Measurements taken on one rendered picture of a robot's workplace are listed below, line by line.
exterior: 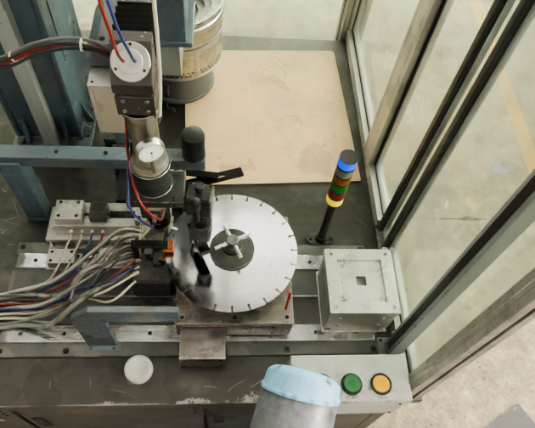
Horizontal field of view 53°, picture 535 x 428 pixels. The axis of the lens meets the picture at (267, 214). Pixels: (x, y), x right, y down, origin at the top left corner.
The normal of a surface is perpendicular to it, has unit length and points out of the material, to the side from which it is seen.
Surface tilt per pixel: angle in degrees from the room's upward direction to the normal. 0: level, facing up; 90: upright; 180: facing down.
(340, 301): 0
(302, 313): 0
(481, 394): 0
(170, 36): 90
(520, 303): 90
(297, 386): 12
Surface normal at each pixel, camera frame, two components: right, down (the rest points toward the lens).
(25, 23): 0.04, 0.86
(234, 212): 0.08, -0.52
